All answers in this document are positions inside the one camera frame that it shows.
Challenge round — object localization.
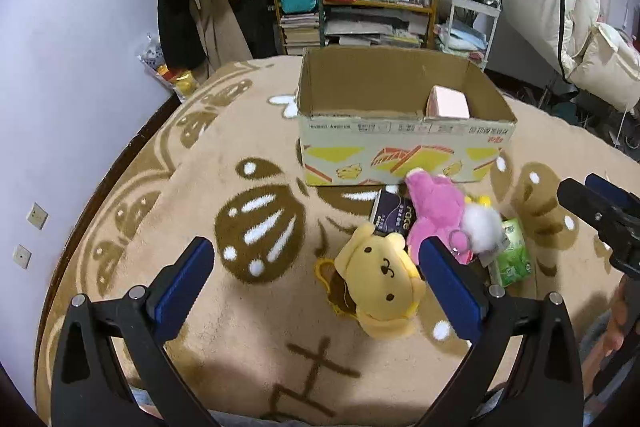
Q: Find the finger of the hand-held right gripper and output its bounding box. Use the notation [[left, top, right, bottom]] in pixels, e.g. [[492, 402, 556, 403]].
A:
[[585, 173, 640, 214], [556, 177, 622, 231]]

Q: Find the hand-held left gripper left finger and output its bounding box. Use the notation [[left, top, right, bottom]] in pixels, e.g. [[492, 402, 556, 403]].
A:
[[51, 236, 216, 427]]

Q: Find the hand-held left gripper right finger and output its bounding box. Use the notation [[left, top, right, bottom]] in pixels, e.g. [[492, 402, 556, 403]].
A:
[[419, 237, 586, 427]]

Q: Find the yellow dog plush toy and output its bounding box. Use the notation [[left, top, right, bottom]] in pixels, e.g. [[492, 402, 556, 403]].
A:
[[315, 223, 427, 339]]

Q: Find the white fluffy pompom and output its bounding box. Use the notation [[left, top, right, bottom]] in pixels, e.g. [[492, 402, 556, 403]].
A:
[[460, 202, 506, 254]]

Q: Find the green tissue pack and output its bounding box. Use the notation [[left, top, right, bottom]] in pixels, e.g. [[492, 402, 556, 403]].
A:
[[487, 218, 535, 288]]

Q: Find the pink plush toy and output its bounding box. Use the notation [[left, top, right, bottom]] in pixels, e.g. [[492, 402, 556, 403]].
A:
[[405, 168, 481, 265]]

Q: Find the dark tissue pack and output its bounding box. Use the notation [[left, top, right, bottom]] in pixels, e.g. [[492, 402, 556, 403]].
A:
[[370, 188, 418, 235]]

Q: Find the printed cardboard box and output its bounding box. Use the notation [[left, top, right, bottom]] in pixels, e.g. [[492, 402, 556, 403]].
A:
[[296, 47, 517, 186]]

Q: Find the person's right hand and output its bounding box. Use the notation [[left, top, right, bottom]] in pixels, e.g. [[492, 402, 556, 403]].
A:
[[591, 301, 640, 396]]

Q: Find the beige printed blanket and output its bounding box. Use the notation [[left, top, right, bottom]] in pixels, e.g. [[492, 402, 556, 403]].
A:
[[35, 54, 640, 427]]

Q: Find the cream padded chair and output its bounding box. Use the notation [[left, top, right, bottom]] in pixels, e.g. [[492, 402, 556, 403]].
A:
[[545, 22, 640, 148]]

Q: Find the pink tissue pack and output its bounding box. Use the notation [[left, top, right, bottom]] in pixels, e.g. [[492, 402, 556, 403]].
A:
[[426, 85, 471, 119]]

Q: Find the white trolley cart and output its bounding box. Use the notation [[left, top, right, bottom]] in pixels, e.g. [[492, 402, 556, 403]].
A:
[[434, 0, 502, 72]]

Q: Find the pile of snack bags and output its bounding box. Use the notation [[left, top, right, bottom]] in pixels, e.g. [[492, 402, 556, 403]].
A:
[[139, 34, 196, 100]]

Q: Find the beige coat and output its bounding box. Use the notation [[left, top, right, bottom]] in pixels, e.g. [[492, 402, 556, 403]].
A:
[[190, 0, 256, 80]]

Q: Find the black coat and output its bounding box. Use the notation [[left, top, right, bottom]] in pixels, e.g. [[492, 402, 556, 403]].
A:
[[156, 0, 278, 70]]

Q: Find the pile of papers and booklets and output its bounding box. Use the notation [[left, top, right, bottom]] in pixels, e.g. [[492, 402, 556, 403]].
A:
[[322, 7, 431, 50]]

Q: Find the stack of books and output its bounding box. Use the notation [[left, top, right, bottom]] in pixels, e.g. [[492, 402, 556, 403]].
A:
[[280, 12, 321, 56]]

